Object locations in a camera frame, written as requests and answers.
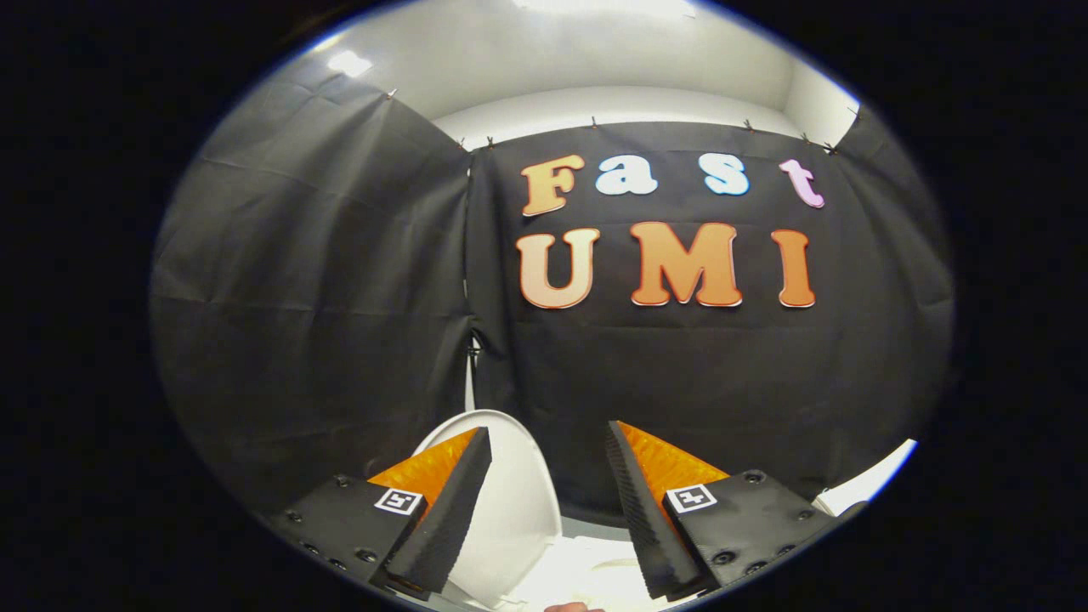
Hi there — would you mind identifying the white drawer cabinet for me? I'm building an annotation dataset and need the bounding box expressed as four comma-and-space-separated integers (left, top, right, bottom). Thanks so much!
814, 439, 920, 518

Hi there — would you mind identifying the white toilet seat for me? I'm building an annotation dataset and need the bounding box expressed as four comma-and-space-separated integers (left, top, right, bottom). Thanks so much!
510, 535, 657, 612

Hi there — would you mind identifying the black backdrop cloth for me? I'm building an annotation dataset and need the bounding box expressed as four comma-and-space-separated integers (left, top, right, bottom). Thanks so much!
150, 72, 955, 545

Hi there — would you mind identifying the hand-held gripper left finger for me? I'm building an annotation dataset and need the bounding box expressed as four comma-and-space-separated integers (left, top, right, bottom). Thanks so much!
263, 427, 495, 596

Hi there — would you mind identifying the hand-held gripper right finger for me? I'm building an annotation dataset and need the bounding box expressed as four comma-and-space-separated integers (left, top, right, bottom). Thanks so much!
604, 420, 868, 603

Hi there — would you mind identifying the large ceiling light panel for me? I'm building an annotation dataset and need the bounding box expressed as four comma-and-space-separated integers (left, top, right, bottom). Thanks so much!
513, 0, 700, 20

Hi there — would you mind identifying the small ceiling light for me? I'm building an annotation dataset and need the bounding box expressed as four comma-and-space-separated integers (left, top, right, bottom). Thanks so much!
327, 49, 374, 78

